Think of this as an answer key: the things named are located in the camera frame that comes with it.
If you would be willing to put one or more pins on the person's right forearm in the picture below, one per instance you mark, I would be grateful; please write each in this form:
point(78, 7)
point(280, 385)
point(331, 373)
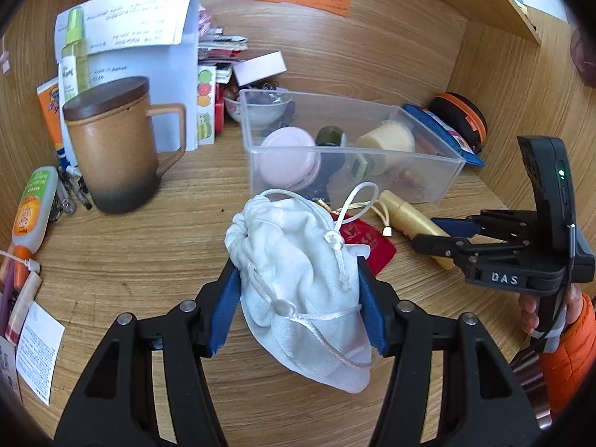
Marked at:
point(572, 363)

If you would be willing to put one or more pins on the white printed paper sheet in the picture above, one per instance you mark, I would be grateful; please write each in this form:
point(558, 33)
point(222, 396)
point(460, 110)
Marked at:
point(139, 14)

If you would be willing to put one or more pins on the stack of small sachets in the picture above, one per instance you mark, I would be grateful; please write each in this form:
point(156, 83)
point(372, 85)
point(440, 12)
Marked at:
point(219, 51)

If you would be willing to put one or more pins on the orange cosmetic tube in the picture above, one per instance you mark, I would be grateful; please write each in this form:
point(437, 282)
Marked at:
point(18, 274)

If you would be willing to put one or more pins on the small pale pink box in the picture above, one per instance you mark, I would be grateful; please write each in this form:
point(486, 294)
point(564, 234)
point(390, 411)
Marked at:
point(258, 67)

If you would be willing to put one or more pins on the wooden shelf board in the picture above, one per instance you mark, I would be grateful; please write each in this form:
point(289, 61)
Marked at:
point(507, 0)

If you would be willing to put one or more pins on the white pink cosmetic tube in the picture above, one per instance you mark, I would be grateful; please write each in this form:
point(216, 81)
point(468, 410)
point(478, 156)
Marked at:
point(25, 302)

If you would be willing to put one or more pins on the clear plastic storage box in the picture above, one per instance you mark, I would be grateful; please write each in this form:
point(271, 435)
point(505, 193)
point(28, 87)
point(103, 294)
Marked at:
point(442, 167)

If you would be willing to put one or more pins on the brown ceramic mug with lid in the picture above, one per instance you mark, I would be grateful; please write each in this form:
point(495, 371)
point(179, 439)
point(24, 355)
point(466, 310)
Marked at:
point(116, 149)

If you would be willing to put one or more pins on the white printed card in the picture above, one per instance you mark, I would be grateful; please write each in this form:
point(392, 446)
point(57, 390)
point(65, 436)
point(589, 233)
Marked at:
point(39, 349)

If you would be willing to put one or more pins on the black orange round case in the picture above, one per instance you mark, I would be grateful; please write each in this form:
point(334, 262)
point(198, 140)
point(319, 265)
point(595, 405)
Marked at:
point(461, 116)

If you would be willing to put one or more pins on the shiny metal cylinder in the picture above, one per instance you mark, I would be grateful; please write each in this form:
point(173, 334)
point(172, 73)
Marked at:
point(531, 384)

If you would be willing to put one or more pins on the small glass bowl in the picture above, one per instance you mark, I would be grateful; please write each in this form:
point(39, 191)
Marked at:
point(260, 109)

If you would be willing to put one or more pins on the pink round case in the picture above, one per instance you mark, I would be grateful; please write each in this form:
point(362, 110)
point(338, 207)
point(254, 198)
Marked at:
point(288, 153)

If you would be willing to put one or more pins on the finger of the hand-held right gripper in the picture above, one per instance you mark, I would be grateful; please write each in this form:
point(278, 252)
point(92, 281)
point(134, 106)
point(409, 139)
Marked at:
point(454, 227)
point(447, 246)

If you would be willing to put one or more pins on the blue flat packet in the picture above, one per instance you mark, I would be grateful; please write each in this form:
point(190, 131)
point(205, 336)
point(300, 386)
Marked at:
point(447, 135)

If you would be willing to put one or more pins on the purple cosmetic tube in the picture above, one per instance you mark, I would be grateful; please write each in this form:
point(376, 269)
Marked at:
point(5, 302)

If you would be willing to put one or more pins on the wooden desktop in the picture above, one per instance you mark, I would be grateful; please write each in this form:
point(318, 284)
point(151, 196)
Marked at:
point(139, 251)

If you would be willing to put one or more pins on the green orange lotion tube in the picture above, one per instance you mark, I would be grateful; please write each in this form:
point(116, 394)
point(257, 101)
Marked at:
point(35, 205)

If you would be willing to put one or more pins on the green spray bottle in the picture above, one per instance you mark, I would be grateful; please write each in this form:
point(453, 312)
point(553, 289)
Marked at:
point(74, 56)

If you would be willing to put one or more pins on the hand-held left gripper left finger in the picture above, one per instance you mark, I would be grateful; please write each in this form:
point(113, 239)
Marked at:
point(226, 307)

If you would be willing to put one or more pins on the white barcode tag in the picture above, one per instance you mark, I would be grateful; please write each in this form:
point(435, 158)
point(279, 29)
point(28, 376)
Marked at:
point(7, 363)

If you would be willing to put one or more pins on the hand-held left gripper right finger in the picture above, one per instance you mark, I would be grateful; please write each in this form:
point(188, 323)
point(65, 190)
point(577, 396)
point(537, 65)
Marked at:
point(370, 307)

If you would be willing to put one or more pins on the red embroidered pouch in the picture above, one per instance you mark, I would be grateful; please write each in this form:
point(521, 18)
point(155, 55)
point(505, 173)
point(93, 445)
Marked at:
point(377, 247)

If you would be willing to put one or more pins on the dark green glass bottle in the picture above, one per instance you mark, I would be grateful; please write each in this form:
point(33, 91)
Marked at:
point(330, 136)

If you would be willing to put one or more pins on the white paper box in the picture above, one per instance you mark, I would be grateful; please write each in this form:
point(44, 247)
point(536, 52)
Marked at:
point(177, 79)

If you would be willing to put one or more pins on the fruit print card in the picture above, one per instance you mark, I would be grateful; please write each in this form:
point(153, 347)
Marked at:
point(205, 102)

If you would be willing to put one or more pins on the person's right hand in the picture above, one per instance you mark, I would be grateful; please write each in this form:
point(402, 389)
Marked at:
point(528, 314)

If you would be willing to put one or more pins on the gold cylindrical tube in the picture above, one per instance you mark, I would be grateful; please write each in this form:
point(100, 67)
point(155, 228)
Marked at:
point(409, 216)

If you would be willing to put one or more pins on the black metal binder clips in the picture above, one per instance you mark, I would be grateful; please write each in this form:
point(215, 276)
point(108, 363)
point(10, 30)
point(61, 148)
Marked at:
point(74, 186)

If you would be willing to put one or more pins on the cream yellow jar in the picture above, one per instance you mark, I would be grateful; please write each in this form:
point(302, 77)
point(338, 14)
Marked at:
point(386, 142)

